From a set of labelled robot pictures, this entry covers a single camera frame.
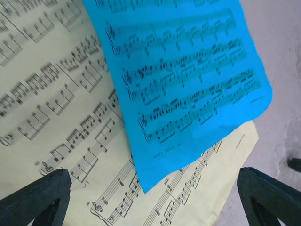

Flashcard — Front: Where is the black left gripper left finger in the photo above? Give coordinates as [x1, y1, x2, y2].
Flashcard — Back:
[0, 169, 71, 226]

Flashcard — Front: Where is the blue sheet music page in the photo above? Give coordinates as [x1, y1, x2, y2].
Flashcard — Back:
[83, 0, 272, 193]

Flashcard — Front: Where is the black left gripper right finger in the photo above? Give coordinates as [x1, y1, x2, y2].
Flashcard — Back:
[237, 167, 301, 226]

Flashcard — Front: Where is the white music stand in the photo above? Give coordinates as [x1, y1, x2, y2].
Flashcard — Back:
[288, 158, 301, 172]

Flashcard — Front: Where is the yellow sheet music page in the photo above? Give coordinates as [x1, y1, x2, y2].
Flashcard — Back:
[0, 0, 258, 226]

